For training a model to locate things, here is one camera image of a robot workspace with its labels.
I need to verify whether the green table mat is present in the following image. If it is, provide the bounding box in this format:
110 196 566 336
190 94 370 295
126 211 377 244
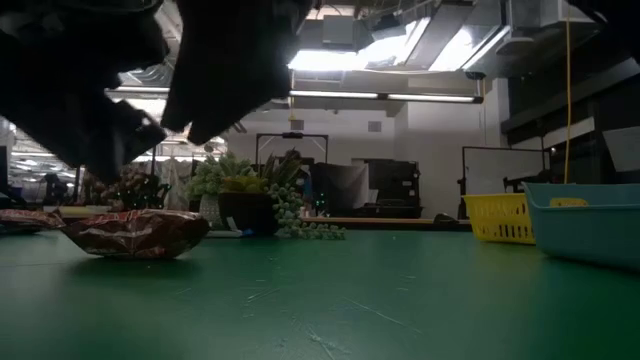
0 227 640 360

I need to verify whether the round pale green succulent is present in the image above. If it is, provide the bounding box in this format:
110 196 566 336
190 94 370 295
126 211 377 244
185 152 259 227

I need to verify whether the light blue plastic bin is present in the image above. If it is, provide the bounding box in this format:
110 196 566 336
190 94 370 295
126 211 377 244
521 181 640 274

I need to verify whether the dark background plant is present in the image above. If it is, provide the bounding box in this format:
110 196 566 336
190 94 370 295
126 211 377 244
82 167 171 211

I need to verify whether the yellow hanging cable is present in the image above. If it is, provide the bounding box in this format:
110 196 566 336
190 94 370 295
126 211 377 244
562 0 574 185

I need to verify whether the long ceiling tube light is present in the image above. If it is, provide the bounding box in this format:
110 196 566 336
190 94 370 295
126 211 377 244
288 88 485 105

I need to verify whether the black cabinet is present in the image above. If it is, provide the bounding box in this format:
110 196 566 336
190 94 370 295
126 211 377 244
367 158 424 217

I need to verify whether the yellow plastic basket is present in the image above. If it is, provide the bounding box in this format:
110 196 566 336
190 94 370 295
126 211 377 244
462 193 537 246

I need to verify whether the dark red candy bar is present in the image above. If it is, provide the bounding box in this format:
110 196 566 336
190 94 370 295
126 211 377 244
0 208 66 230

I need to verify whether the black background frame stand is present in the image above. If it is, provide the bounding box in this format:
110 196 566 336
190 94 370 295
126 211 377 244
254 132 330 166

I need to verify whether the black monitor back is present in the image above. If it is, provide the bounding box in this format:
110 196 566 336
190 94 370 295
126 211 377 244
309 162 370 217

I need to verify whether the red Skittles candy bag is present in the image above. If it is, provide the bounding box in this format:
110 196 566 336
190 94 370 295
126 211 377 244
60 208 211 260

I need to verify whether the blue white candy bar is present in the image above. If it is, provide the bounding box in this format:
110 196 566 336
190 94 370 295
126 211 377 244
206 228 255 239

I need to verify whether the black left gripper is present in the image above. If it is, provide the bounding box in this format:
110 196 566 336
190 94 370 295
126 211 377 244
0 0 169 182

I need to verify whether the silver ceiling duct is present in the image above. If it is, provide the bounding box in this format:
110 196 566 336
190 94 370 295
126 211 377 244
404 0 511 74

